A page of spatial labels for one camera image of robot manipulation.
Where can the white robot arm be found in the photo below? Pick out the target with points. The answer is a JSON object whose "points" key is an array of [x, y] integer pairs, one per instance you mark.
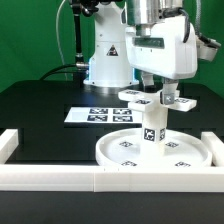
{"points": [[109, 66]]}

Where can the white fence bar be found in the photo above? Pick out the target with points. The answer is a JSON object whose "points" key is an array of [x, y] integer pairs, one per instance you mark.
{"points": [[107, 179], [216, 147], [8, 143]]}

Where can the white marker sheet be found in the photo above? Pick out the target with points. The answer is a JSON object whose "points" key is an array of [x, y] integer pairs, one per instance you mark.
{"points": [[103, 115]]}

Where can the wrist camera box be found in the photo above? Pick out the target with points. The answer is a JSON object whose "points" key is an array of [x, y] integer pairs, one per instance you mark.
{"points": [[207, 48]]}

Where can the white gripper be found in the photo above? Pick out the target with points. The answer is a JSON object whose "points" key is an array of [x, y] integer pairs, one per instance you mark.
{"points": [[163, 53]]}

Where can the white left fence bar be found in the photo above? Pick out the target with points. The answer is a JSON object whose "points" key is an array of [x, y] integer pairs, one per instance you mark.
{"points": [[8, 143]]}

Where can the white cross-shaped table base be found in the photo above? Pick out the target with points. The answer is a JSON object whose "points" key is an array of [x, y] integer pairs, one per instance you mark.
{"points": [[147, 102]]}

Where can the white right fence bar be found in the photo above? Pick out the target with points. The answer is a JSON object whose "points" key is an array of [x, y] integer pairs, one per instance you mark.
{"points": [[216, 147]]}

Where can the white round table top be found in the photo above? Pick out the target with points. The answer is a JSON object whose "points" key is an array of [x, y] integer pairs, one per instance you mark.
{"points": [[128, 148]]}

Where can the white front fence bar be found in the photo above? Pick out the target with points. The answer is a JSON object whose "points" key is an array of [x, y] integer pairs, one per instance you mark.
{"points": [[107, 179]]}

